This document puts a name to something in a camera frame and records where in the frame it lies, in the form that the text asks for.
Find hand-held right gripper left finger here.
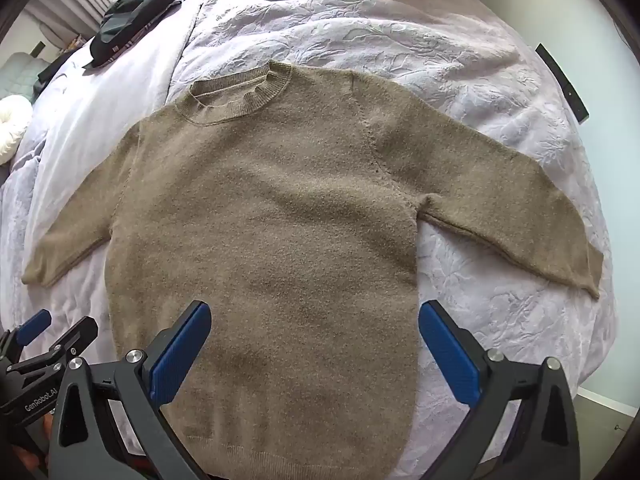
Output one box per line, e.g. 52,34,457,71
47,300,213,480

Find grey quilted mat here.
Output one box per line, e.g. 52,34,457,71
0,52,56,101

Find black garment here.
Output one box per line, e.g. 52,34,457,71
36,52,93,97

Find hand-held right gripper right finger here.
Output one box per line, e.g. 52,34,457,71
419,300,581,480

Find brown knit sweater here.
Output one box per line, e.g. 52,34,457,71
22,60,605,476

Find person's left hand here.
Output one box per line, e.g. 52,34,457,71
12,437,52,479

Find dark green jacket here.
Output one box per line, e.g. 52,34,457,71
82,0,251,68

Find lilac fleece blanket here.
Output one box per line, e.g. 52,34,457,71
0,0,618,480

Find black flat bar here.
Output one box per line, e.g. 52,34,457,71
535,44,588,123

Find white round cushion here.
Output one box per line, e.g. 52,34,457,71
0,95,32,166

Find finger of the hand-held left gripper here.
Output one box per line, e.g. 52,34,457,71
0,310,53,361
7,316,99,386

